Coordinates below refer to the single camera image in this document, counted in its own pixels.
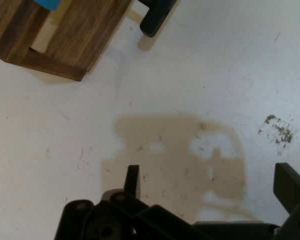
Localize black bar drawer handle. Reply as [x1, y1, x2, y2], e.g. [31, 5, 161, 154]
[139, 0, 179, 39]

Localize blue object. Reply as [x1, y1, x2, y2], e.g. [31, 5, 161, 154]
[34, 0, 62, 12]

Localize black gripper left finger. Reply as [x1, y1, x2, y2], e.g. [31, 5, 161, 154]
[54, 164, 206, 240]

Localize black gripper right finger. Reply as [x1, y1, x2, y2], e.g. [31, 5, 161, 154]
[273, 162, 300, 240]

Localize brown wooden cabinet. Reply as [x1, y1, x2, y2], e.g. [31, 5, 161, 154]
[0, 0, 87, 82]

